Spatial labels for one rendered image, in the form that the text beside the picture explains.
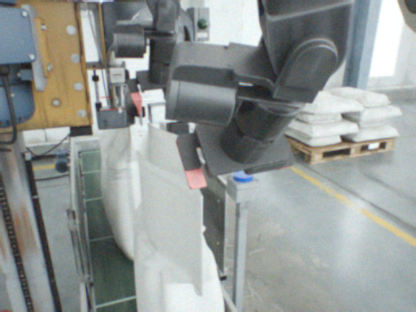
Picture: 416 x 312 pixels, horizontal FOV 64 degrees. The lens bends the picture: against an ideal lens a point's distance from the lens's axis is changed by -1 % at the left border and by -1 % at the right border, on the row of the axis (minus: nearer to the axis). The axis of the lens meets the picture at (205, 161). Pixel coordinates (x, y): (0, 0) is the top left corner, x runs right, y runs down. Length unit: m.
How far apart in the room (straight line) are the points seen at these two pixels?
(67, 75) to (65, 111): 0.09
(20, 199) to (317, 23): 0.99
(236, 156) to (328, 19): 0.18
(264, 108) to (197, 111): 0.06
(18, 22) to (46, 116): 0.33
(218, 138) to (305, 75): 0.16
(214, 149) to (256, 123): 0.08
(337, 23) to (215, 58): 0.10
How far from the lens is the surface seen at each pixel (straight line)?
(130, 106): 0.99
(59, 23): 0.95
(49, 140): 3.82
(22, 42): 0.71
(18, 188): 1.10
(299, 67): 0.26
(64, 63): 0.95
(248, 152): 0.36
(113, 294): 1.34
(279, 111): 0.30
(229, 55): 0.30
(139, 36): 0.70
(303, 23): 0.26
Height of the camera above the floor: 1.26
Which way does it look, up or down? 21 degrees down
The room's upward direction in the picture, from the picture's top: straight up
